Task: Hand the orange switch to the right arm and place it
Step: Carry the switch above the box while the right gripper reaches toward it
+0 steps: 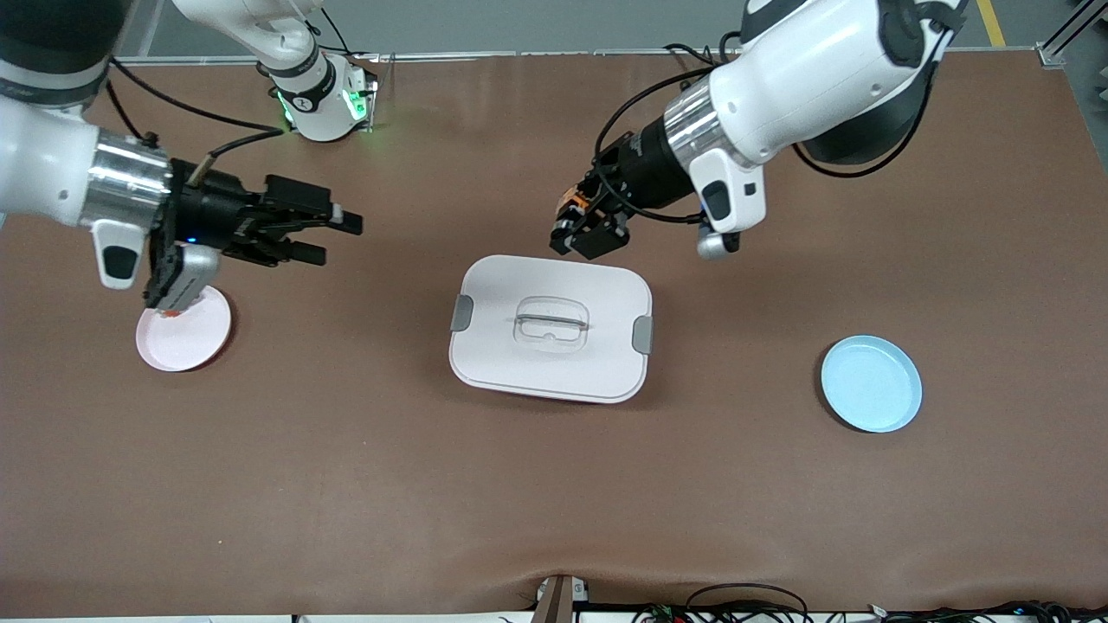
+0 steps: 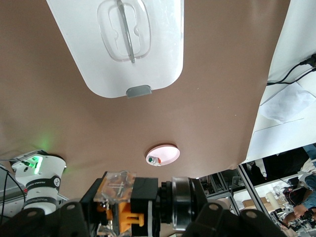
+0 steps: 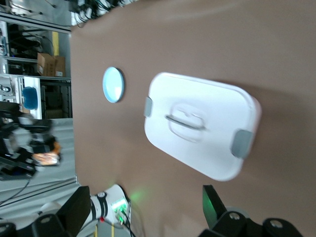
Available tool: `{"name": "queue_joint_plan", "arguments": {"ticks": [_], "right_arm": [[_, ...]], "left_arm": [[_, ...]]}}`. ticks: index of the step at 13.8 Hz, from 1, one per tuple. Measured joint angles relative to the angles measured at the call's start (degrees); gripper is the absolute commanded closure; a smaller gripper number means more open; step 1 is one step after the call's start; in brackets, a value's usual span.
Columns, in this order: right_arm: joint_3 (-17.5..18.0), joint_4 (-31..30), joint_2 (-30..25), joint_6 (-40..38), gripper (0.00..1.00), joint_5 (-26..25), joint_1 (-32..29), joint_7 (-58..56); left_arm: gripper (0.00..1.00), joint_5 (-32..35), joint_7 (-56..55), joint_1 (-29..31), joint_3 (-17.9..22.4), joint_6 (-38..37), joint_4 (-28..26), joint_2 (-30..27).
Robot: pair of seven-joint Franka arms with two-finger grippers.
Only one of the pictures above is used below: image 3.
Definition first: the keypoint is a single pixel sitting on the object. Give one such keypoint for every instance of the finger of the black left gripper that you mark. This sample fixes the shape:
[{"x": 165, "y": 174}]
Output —
[
  {"x": 49, "y": 142},
  {"x": 42, "y": 168}
]

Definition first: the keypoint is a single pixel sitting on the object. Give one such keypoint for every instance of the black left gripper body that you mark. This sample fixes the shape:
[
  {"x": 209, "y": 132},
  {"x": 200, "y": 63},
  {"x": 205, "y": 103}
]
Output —
[{"x": 22, "y": 148}]

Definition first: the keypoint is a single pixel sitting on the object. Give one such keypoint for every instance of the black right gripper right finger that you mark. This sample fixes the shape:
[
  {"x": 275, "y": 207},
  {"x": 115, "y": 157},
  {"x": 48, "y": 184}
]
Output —
[{"x": 216, "y": 214}]

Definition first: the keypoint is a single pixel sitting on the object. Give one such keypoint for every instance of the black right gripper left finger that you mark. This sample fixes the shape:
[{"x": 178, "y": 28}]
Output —
[{"x": 74, "y": 212}]

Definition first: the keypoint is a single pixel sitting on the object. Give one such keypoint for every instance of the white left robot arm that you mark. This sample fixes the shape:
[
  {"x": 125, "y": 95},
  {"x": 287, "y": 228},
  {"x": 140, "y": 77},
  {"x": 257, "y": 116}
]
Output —
[{"x": 108, "y": 202}]

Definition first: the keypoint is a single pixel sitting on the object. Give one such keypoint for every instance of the blue plastic container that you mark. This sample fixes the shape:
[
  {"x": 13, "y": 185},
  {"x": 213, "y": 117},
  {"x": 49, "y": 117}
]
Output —
[{"x": 29, "y": 98}]

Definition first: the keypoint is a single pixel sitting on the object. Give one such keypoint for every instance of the white shelf cabinet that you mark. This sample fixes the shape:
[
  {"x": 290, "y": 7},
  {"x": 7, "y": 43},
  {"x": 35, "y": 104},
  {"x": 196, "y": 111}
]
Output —
[{"x": 14, "y": 84}]

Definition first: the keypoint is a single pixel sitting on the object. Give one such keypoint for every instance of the small cardboard box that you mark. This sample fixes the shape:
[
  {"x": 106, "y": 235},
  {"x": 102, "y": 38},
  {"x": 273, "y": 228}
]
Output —
[{"x": 60, "y": 66}]

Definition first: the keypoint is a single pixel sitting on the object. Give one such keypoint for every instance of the large cardboard box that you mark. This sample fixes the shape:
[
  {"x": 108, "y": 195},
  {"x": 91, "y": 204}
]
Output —
[{"x": 45, "y": 64}]

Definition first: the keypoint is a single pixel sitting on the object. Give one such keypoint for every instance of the light blue plate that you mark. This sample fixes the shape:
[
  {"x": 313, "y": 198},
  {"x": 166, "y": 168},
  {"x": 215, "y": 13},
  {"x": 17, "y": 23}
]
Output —
[{"x": 113, "y": 85}]

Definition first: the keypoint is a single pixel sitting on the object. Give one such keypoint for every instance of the white lidded box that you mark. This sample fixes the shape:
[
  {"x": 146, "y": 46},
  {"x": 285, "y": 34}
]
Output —
[{"x": 197, "y": 111}]

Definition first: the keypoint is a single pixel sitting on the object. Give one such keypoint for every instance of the brown table mat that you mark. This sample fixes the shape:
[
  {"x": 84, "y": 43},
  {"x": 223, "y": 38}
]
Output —
[{"x": 197, "y": 37}]

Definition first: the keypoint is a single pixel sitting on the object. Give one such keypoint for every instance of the aluminium frame beam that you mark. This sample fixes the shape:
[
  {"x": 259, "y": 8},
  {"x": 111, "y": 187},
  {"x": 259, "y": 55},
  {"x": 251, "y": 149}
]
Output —
[{"x": 34, "y": 22}]

